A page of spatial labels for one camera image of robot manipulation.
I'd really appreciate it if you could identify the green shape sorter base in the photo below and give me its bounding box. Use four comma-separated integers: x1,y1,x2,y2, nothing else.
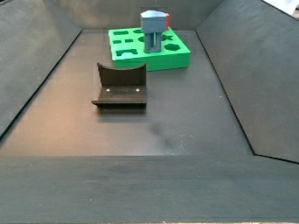
108,27,191,71

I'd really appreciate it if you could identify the blue pentagon block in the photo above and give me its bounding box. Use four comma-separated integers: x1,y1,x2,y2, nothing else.
140,10,167,53

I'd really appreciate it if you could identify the red block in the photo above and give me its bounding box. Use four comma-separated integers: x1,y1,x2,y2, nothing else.
165,13,171,30

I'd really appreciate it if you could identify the black fixture bracket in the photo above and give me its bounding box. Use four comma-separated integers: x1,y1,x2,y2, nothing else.
91,63,147,107

